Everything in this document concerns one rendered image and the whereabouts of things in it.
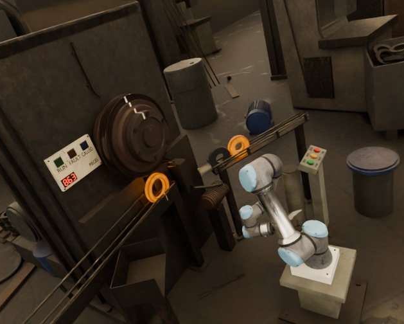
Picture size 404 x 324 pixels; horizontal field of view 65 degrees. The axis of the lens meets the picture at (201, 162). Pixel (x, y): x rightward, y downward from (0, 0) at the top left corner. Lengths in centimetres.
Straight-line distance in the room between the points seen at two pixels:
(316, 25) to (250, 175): 274
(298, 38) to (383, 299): 293
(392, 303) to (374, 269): 23
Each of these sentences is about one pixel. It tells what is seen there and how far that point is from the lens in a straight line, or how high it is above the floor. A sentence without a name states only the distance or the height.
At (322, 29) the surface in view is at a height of 96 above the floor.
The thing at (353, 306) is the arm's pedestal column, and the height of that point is 2.
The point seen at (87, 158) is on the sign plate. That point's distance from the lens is 175.
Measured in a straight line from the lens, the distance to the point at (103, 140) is 168.
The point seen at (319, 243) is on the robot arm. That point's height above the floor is 53.
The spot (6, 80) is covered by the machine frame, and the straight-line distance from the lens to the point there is 161.
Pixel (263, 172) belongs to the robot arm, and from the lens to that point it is 149.
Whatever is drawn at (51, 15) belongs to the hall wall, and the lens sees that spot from 894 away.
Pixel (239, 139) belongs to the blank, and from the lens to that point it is 218.
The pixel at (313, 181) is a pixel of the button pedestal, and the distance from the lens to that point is 222.
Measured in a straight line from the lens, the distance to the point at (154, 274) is 166.
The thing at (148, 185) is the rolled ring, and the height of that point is 82.
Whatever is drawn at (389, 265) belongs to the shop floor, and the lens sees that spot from 230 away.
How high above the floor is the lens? 172
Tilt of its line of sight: 28 degrees down
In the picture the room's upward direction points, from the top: 18 degrees counter-clockwise
